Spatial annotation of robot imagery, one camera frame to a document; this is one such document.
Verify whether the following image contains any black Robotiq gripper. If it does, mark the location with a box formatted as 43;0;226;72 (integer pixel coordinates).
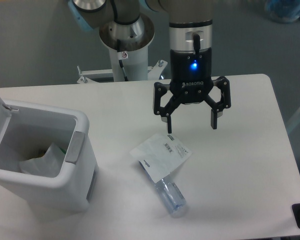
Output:
153;48;231;134

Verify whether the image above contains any white plastic packaging bag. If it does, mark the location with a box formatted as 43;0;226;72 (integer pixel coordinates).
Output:
130;133;192;183

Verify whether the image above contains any clear plastic bottle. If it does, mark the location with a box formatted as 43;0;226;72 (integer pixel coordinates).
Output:
139;162;187;218

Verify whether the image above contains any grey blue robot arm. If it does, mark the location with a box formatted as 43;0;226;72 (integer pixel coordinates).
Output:
67;0;231;133

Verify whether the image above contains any white crumpled trash in bin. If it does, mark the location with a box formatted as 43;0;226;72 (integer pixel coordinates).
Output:
18;143;66;178

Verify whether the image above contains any white trash can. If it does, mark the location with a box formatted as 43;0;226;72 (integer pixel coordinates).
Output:
0;98;98;212

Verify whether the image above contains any blue plastic bag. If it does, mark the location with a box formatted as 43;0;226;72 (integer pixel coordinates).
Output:
264;0;300;24

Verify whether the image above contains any white pedestal base frame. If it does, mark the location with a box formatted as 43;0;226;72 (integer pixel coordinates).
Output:
77;59;168;84

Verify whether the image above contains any black cable on pedestal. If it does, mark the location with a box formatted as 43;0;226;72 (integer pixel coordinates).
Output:
115;38;129;82

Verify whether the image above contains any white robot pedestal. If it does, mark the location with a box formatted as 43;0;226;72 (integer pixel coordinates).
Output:
99;13;155;82

